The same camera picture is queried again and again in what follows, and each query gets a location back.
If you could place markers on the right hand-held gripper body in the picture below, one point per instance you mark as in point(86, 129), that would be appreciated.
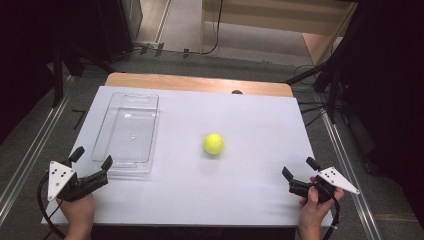
point(336, 178)

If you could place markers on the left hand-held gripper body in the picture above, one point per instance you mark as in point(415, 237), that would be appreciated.
point(59, 176)

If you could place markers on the person's right hand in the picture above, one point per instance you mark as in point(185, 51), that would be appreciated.
point(315, 206)

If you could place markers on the person's left hand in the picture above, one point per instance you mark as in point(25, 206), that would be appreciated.
point(78, 213)

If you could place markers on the clear plastic container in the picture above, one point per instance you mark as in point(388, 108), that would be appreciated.
point(128, 133)

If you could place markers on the black tripod stand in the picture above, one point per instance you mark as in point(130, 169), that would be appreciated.
point(331, 86)

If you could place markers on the yellow tennis ball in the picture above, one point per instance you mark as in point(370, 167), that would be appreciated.
point(213, 143)

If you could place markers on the black metal stand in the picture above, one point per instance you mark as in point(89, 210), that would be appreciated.
point(58, 76)

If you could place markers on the white table cover sheet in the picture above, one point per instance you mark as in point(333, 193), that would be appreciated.
point(206, 186)

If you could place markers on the dark curtain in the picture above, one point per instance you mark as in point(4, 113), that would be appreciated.
point(390, 83)
point(23, 50)

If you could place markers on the wooden table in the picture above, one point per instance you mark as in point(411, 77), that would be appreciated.
point(186, 82)

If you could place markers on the black cabinet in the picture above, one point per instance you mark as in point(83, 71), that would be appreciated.
point(115, 26)

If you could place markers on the light wooden shelf unit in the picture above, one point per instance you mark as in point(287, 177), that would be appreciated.
point(266, 16)

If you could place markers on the aluminium floor rail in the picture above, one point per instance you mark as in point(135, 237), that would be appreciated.
point(353, 186)
point(30, 156)

